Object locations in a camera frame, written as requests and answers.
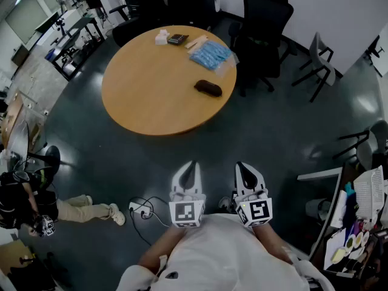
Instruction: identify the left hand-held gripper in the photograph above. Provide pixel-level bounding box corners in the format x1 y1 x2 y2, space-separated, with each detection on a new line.
168 161 207 229

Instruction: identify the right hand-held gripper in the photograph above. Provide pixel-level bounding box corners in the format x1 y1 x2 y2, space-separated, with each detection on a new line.
232 161 274 228

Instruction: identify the black pouch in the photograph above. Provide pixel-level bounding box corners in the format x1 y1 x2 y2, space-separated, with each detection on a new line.
193 79 223 98

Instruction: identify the person's right forearm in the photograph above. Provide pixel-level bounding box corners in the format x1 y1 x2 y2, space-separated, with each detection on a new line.
253 222 294 265

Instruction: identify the person's left forearm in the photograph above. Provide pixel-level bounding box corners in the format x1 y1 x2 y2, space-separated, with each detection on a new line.
138 224 186 274

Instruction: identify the white power strip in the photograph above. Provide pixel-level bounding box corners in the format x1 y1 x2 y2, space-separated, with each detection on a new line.
129 201 152 219

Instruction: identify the white shelf board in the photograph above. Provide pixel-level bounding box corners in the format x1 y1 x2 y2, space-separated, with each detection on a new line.
296 167 343 181

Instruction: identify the person's white shirt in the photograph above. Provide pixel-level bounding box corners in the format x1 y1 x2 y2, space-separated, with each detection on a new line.
116 212 334 291

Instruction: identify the white perforated basket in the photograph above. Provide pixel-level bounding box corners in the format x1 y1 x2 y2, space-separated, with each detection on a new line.
353 165 386 221

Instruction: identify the grey chair with black legs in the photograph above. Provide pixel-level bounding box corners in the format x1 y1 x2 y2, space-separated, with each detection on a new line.
291 32 336 103
332 119 388 171

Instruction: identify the clear bag of blue items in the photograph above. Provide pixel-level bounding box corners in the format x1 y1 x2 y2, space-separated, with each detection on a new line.
189 40 240 78

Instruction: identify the black round stand base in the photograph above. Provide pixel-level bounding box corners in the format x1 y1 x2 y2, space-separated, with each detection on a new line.
27 145 61 175

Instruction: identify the black calculator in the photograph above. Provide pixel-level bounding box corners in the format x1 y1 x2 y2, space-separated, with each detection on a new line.
167 33 190 46

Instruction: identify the white tissue pack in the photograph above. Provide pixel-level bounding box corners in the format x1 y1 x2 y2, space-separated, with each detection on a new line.
155 28 170 45

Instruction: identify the tall black office chair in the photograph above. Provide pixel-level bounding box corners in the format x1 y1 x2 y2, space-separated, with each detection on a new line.
229 0 295 98

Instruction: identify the black armrest office chair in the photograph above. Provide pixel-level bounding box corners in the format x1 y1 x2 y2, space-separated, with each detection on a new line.
109 4 144 47

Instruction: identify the black bag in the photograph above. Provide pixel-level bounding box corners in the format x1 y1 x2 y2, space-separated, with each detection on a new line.
7 253 57 291

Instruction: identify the black cabinet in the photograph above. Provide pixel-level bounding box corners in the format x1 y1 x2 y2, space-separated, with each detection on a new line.
121 0 219 32

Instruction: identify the wooden desk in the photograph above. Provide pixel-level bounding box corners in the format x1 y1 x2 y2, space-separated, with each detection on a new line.
1 92 25 150

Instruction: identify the cardboard box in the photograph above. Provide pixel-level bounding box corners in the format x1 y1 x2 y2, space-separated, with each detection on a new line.
0 239 34 272

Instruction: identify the white desk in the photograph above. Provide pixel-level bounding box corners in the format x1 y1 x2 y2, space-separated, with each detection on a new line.
35 9 84 47

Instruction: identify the black cable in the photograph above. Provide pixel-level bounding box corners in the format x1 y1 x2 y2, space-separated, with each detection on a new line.
129 196 170 247

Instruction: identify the black frame desk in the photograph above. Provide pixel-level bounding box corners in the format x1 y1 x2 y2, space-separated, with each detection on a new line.
51 16 106 81

